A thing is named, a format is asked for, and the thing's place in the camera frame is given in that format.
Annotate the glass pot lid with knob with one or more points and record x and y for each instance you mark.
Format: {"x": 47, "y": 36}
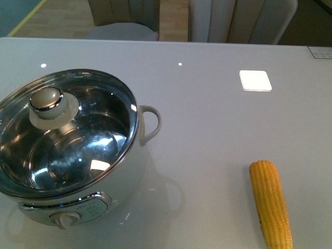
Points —
{"x": 42, "y": 163}

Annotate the yellow corn cob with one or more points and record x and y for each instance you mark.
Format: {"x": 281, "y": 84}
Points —
{"x": 270, "y": 205}

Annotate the white electric cooking pot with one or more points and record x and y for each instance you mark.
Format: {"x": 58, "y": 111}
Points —
{"x": 52, "y": 108}

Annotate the beige upholstered chair left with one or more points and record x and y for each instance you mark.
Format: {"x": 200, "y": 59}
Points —
{"x": 125, "y": 20}

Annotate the black and white table sticker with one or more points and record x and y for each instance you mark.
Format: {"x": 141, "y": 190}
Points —
{"x": 321, "y": 52}

